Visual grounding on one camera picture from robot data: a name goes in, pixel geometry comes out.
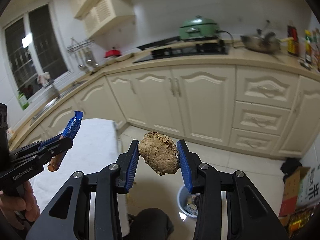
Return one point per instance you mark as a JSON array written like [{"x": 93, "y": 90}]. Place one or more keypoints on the cream lower cabinets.
[{"x": 205, "y": 100}]

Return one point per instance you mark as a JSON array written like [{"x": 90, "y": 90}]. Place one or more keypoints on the lattice door cabinet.
[{"x": 107, "y": 15}]

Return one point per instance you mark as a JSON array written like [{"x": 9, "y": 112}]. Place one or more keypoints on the steel kitchen utensil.
[
  {"x": 80, "y": 63},
  {"x": 91, "y": 61}
]

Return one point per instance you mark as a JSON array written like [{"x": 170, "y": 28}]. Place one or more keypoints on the black bag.
[{"x": 291, "y": 170}]

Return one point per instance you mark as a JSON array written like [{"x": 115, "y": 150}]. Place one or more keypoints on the green electric cooker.
[{"x": 200, "y": 28}]

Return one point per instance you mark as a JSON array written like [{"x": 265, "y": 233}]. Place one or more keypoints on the white framed window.
[{"x": 37, "y": 50}]

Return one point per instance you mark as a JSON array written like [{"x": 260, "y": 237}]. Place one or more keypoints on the steel faucet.
[{"x": 54, "y": 88}]

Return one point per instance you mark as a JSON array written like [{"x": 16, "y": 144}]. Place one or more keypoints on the steel double sink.
[{"x": 55, "y": 102}]

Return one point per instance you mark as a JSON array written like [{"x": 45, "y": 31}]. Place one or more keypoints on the yellow cap condiment bottle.
[{"x": 308, "y": 47}]

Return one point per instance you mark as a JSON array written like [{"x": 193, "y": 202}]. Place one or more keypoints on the clear condiment bottle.
[{"x": 316, "y": 50}]

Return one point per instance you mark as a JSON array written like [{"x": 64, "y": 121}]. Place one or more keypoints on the white printed cardboard box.
[{"x": 310, "y": 187}]

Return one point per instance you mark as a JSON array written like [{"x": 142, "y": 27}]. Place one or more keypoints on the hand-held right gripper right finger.
[{"x": 185, "y": 165}]

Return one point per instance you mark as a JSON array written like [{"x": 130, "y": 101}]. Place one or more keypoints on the brown cardboard box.
[{"x": 291, "y": 195}]

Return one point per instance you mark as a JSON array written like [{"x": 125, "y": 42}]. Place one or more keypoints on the pink white rag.
[{"x": 43, "y": 78}]

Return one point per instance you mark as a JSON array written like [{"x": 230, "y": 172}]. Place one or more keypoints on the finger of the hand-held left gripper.
[
  {"x": 50, "y": 141},
  {"x": 60, "y": 148}
]

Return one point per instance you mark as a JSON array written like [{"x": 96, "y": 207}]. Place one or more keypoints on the black tray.
[{"x": 157, "y": 43}]

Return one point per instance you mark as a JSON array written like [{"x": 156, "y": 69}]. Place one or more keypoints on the blue candy bar wrapper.
[{"x": 72, "y": 127}]

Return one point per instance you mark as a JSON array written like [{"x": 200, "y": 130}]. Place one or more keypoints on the person's left hand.
[{"x": 27, "y": 202}]

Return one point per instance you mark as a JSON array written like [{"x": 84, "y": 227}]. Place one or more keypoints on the steel pot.
[{"x": 262, "y": 43}]

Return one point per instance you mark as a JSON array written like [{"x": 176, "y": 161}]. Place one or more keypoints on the white towel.
[{"x": 95, "y": 142}]

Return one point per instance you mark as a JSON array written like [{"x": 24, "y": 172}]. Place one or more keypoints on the green glass bottle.
[{"x": 23, "y": 101}]

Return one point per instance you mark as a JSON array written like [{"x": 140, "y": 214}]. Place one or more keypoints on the dark sauce bottle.
[{"x": 292, "y": 41}]

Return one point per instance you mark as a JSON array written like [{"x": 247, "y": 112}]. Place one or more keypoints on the light blue plastic bin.
[{"x": 183, "y": 200}]

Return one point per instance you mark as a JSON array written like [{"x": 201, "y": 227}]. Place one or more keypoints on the black glass cooktop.
[{"x": 180, "y": 52}]

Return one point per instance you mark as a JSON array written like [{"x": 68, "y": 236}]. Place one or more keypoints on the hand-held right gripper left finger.
[{"x": 132, "y": 165}]

